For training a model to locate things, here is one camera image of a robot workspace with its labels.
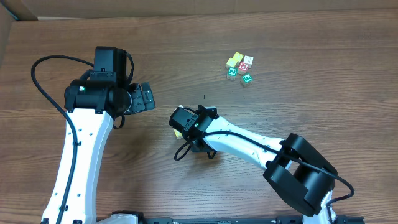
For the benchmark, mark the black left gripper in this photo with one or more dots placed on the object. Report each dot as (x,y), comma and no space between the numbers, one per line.
(143,98)

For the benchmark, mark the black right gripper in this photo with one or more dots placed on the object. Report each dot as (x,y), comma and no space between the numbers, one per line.
(199,145)

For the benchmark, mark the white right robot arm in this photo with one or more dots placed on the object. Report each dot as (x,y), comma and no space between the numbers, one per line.
(297,172)

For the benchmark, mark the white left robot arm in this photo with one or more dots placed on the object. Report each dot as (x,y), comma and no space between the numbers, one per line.
(92,103)

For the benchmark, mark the yellow lone block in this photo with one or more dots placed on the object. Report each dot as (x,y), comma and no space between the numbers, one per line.
(178,134)

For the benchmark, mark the green Z letter block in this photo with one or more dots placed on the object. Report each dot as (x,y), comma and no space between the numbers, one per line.
(231,73)

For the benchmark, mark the green E letter block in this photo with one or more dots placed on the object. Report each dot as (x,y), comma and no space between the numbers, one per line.
(246,80)

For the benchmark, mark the yellow block near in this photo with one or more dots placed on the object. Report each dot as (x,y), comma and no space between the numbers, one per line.
(231,63)

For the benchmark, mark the red letter block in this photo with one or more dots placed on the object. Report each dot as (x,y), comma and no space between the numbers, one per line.
(243,68)

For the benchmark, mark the yellow block far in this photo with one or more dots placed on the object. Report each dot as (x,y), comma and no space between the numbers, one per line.
(238,57)

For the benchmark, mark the plain white wooden block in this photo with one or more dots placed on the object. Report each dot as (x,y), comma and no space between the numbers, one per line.
(248,60)

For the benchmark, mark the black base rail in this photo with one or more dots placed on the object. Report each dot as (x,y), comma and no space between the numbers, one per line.
(138,217)

